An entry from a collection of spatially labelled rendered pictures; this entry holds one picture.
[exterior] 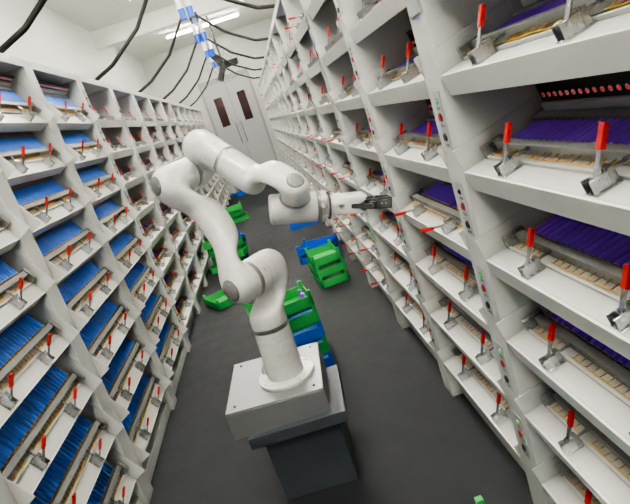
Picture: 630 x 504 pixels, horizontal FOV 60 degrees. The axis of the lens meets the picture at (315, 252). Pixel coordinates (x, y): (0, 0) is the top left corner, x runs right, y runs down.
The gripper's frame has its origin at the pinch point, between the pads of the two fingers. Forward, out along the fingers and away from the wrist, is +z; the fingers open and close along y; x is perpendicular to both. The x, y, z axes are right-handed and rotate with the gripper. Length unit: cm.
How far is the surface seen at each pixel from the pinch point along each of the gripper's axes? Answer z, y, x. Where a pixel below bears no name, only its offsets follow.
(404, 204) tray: 15.3, 33.1, 6.8
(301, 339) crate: -19, 89, 76
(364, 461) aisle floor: -5, 15, 92
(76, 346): -100, 36, 48
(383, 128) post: 8.7, 33.4, -18.9
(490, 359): 27, -11, 46
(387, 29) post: 11, 33, -49
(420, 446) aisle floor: 14, 13, 87
